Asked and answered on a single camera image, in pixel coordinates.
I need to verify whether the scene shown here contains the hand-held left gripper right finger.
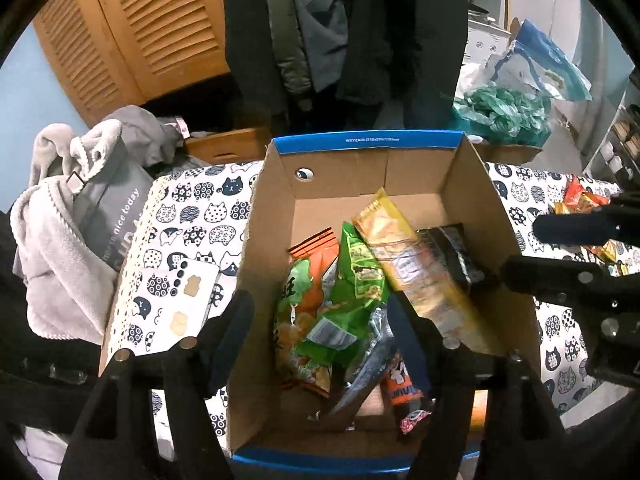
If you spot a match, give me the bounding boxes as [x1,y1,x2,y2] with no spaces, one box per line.
[387,292,569,480]

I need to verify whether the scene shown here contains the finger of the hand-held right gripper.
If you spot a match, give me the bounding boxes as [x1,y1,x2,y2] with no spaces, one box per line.
[500,254,640,313]
[532,194,640,252]

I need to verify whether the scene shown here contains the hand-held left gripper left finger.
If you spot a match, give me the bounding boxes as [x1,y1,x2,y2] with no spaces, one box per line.
[59,290,257,480]

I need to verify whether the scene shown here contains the pile of snack packets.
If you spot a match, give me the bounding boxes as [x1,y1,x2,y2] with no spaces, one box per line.
[554,176,633,277]

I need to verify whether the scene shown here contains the small orange snack bag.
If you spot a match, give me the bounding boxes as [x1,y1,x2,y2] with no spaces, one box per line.
[381,354,427,407]

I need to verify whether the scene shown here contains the blue-rimmed cardboard box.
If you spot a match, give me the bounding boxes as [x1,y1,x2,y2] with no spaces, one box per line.
[225,131,544,464]

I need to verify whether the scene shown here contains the silver foil snack bag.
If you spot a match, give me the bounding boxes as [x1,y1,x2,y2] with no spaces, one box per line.
[309,305,402,422]

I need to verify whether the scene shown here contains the orange and green snack bag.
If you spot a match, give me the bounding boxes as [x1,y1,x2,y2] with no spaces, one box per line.
[272,257,334,397]

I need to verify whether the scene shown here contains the small pink candy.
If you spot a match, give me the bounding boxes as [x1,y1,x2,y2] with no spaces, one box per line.
[398,409,433,434]

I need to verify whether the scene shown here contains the long yellow snack bag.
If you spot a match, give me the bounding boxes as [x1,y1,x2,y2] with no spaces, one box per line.
[352,187,507,357]

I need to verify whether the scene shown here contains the black snack bag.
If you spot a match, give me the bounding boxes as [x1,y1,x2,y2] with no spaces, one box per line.
[416,223,487,292]

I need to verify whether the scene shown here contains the orange striped snack bag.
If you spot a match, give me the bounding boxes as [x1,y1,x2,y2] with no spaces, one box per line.
[287,227,339,262]

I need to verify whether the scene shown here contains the white smartphone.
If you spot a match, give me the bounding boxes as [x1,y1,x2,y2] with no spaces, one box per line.
[107,258,221,362]

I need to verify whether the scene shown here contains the white shoe rack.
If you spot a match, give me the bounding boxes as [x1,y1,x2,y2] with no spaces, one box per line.
[581,74,640,187]

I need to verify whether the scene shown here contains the plain brown cardboard box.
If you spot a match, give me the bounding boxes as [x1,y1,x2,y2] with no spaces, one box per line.
[474,142,544,166]

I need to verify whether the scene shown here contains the group of shoes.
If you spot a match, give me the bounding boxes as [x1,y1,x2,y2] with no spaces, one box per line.
[597,117,640,181]

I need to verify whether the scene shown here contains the cat print tablecloth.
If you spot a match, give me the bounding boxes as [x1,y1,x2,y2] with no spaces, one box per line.
[99,159,640,461]

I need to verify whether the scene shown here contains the heap of green plastic bags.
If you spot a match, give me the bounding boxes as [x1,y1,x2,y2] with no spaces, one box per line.
[451,85,554,147]

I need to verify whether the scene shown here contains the blue plastic bag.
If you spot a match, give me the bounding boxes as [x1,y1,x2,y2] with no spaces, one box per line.
[509,19,594,104]

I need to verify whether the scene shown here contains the wooden crate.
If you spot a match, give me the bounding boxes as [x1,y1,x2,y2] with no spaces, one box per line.
[184,127,272,166]

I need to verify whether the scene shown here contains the light grey fleece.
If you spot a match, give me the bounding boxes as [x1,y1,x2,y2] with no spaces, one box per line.
[9,119,124,347]

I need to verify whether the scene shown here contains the white patterned box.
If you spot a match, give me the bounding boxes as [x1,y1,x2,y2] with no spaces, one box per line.
[462,22,514,74]

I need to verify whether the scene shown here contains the grey hoodie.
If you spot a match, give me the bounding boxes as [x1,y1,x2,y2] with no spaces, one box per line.
[101,104,202,172]

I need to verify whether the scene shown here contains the long black coat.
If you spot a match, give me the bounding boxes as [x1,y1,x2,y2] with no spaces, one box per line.
[334,0,469,132]

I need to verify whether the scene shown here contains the wooden louvered cabinet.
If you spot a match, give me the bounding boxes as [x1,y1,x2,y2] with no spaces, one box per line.
[32,0,232,127]

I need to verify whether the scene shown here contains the grey-blue jacket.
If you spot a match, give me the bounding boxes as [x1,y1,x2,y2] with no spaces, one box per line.
[279,0,349,95]

